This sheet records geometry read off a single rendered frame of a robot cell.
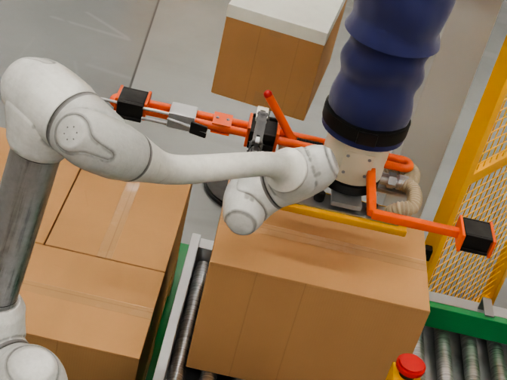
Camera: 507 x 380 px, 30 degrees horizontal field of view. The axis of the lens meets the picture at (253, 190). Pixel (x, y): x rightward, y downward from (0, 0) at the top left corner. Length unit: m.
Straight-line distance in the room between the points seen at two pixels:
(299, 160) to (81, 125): 0.59
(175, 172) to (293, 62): 1.91
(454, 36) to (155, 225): 1.22
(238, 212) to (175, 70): 3.24
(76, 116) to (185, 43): 3.97
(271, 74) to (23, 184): 2.04
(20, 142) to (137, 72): 3.43
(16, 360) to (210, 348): 0.83
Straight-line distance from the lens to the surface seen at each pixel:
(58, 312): 2.87
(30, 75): 1.83
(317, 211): 2.45
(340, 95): 2.36
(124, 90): 2.51
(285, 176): 2.07
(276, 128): 2.49
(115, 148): 1.71
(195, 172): 1.93
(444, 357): 3.08
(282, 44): 3.74
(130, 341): 2.82
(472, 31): 3.39
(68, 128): 1.70
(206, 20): 5.97
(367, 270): 2.62
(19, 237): 1.97
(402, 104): 2.35
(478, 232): 2.33
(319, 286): 2.52
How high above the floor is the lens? 2.52
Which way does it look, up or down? 34 degrees down
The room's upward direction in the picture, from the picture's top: 14 degrees clockwise
